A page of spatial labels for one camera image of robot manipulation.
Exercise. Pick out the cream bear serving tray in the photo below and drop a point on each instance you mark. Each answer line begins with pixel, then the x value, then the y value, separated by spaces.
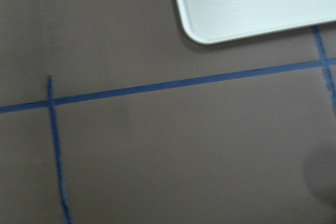
pixel 210 22

